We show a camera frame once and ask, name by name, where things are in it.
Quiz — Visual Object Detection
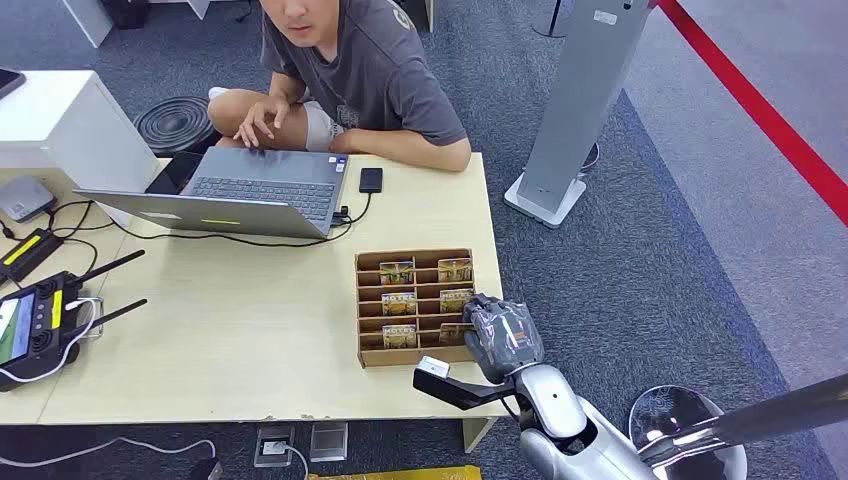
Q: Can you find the person's right hand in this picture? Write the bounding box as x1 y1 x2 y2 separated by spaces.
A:
233 95 291 149

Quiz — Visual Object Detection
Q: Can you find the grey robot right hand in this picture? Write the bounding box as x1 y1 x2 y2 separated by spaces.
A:
462 293 546 386

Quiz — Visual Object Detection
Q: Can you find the hotel key card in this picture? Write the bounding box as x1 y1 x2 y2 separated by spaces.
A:
381 292 419 317
382 323 419 350
437 257 474 284
439 288 476 315
379 260 416 286

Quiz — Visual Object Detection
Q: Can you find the cardboard card holder box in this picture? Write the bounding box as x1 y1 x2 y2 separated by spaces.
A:
354 248 477 370

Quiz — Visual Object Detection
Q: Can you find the person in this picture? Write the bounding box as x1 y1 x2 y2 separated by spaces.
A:
207 0 473 174

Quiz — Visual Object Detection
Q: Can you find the grey open laptop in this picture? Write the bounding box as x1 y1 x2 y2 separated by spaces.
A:
74 146 350 240

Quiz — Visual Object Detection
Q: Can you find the black ribbed round stool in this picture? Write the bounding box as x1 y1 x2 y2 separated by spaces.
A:
132 96 223 158

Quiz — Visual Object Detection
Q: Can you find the beige table leg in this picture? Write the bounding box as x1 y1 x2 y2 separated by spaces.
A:
461 417 499 455

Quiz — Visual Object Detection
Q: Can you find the yellow box edge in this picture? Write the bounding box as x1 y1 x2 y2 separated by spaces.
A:
307 464 484 480

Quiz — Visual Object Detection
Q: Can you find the white furniture panel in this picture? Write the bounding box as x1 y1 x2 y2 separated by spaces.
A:
62 0 115 49

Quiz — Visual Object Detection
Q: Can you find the white cabinet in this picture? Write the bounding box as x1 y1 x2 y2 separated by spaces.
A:
0 69 161 230

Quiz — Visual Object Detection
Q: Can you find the black disc base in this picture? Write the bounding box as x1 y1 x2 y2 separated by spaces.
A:
578 141 602 175

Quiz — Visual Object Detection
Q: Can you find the metal floor socket plate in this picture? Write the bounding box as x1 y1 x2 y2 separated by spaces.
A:
309 421 350 464

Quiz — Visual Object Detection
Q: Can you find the grey kiosk stand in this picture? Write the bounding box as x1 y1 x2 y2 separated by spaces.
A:
503 0 658 230

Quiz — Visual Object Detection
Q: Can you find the dark tablet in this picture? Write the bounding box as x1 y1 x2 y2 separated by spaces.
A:
0 68 28 101

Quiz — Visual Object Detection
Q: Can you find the floor socket with plug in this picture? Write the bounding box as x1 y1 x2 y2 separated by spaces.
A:
253 425 297 469

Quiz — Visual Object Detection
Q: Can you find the clear plastic holder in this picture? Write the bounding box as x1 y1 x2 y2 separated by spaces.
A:
80 296 106 341

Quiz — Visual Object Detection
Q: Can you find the black adapter, yellow label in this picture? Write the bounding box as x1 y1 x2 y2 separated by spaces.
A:
0 228 66 286

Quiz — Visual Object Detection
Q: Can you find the black round stand base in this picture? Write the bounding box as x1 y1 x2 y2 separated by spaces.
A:
531 0 579 40

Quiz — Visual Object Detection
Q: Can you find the black remote controller with screen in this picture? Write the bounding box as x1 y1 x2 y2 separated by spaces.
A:
0 249 149 393

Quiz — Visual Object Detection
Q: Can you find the red floor tape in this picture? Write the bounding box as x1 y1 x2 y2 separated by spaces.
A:
655 0 848 228

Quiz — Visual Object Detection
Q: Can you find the pale wrist camera, black bracket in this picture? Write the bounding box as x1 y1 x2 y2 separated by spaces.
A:
412 355 519 412

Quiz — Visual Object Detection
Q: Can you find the long black laptop cable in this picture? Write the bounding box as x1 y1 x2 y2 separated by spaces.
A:
47 198 354 250

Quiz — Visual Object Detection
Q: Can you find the short black drive cable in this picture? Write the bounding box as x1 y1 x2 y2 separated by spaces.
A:
331 192 374 228

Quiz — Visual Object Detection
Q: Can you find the white plug cable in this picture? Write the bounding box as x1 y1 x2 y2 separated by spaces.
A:
263 441 311 480

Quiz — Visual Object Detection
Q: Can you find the white controller cable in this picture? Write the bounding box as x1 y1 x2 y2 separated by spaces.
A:
0 297 98 386

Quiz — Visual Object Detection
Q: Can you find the white floor cable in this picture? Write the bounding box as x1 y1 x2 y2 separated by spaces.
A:
0 435 219 470

